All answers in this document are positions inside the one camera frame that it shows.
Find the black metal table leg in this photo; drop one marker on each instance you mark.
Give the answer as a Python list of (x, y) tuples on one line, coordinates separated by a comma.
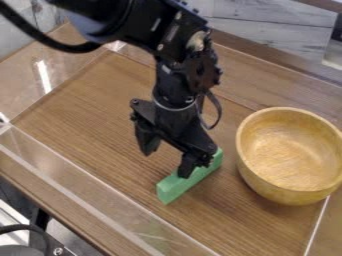
[(40, 219)]

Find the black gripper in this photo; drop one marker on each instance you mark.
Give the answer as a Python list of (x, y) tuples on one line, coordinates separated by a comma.
[(179, 129)]

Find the green rectangular block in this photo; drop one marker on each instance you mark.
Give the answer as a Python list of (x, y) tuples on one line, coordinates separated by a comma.
[(173, 186)]

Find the clear acrylic barrier wall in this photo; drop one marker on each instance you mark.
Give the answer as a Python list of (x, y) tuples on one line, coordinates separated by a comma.
[(69, 151)]

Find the brown wooden bowl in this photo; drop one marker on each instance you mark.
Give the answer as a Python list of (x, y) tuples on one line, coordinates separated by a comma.
[(289, 155)]

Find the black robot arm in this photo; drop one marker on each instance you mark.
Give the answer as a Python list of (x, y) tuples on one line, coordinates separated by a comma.
[(170, 31)]

